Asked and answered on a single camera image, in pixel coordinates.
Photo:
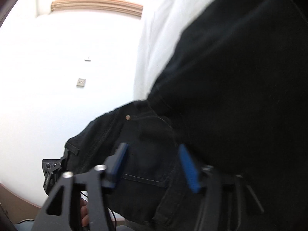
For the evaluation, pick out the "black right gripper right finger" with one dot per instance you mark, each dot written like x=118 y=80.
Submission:
x=227 y=203

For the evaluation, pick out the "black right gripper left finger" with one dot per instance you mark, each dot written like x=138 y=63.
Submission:
x=61 y=211

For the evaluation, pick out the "black denim pants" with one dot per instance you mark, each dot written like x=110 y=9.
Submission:
x=234 y=92

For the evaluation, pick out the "person left hand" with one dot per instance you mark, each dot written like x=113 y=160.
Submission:
x=84 y=213

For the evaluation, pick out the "beige curtain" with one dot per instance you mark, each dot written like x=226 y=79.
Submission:
x=119 y=6

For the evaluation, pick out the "white bed sheet mattress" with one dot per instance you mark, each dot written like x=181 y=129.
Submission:
x=162 y=23

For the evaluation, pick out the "beige wall socket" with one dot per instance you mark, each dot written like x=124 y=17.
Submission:
x=81 y=82

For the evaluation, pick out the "white wall socket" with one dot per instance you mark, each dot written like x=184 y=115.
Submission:
x=87 y=58

